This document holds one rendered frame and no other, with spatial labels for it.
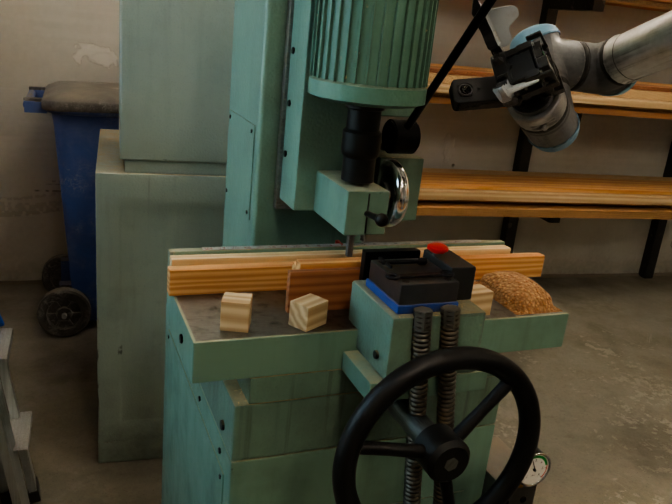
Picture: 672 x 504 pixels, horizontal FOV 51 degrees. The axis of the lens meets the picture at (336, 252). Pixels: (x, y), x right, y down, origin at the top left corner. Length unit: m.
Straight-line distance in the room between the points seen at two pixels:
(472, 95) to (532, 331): 0.38
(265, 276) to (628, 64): 0.71
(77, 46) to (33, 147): 0.48
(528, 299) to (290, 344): 0.40
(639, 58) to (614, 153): 2.99
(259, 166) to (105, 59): 2.14
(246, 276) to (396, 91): 0.35
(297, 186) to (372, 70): 0.26
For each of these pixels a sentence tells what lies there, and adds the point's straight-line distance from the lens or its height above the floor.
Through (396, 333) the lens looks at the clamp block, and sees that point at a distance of 0.90.
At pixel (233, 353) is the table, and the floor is 0.88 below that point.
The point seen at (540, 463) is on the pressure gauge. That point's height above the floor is 0.67.
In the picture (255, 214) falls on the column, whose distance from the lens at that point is 1.25.
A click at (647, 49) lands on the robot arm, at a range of 1.30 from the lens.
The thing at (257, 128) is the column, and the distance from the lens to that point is 1.22.
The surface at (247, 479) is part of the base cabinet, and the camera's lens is 1.06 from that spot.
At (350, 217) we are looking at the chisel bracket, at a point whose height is 1.03.
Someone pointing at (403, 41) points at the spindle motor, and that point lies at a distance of 1.00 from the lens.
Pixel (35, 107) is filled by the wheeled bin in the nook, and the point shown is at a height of 0.90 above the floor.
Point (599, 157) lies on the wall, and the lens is 4.24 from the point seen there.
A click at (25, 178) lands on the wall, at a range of 3.42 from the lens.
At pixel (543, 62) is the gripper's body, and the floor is 1.28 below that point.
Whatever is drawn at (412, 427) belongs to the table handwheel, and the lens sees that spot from 0.94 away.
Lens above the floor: 1.31
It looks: 18 degrees down
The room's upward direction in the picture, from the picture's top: 6 degrees clockwise
